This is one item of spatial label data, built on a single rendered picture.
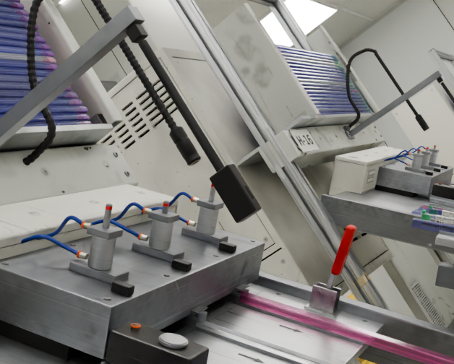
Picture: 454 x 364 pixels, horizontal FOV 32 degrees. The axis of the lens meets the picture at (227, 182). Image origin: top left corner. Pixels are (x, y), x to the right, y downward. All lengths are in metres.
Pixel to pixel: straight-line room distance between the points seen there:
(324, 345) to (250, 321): 0.09
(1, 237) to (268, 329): 0.30
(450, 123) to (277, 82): 3.45
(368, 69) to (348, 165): 6.68
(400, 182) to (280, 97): 0.39
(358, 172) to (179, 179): 0.43
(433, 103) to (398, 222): 3.60
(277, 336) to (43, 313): 0.26
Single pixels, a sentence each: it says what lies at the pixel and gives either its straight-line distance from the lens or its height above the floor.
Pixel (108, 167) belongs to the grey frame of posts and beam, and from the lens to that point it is 1.09.
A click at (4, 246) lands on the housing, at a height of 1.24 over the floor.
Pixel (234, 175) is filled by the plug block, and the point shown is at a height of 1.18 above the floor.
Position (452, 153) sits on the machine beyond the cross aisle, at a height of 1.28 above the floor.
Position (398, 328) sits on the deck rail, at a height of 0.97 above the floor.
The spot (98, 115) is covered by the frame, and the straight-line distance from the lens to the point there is 1.11.
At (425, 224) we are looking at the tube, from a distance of 1.06.
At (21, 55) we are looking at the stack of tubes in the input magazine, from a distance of 1.05.
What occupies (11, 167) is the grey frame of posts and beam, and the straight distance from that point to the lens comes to 0.94.
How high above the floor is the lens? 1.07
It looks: 9 degrees up
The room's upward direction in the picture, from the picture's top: 32 degrees counter-clockwise
